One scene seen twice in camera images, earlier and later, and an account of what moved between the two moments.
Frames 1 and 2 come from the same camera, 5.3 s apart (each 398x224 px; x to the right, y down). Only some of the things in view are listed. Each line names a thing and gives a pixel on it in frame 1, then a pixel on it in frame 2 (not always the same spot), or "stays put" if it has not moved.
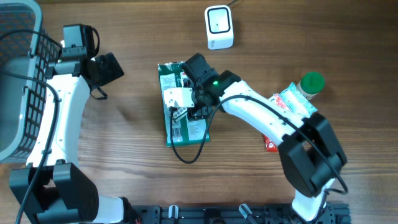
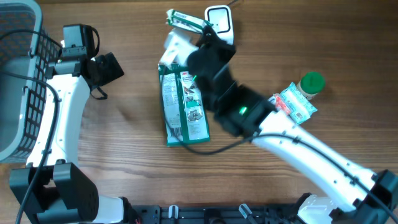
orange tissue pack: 277,101 stays put
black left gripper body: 110,71 stays put
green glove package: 184,130 stays put
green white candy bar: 180,113 to 174,17
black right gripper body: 199,112 to 212,43
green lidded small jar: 310,84 stays put
